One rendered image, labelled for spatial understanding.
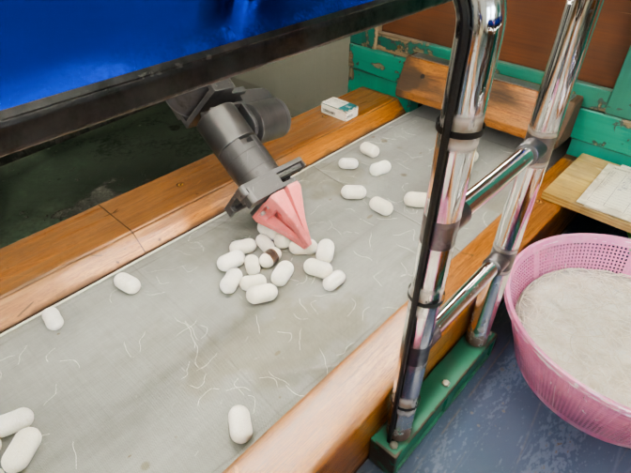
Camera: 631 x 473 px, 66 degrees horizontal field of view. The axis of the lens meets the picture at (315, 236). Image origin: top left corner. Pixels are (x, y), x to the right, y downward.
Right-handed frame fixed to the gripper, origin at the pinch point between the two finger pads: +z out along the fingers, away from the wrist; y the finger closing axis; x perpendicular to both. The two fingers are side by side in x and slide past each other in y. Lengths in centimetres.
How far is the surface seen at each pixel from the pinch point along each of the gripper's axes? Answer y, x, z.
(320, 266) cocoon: -1.5, -2.0, 3.7
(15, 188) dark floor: 7, 169, -101
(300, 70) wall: 121, 103, -75
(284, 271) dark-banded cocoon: -5.1, -0.5, 1.7
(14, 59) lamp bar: -26.8, -29.9, -11.2
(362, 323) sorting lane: -3.5, -5.3, 11.5
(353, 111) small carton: 31.2, 9.4, -15.7
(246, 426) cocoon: -20.8, -7.1, 11.4
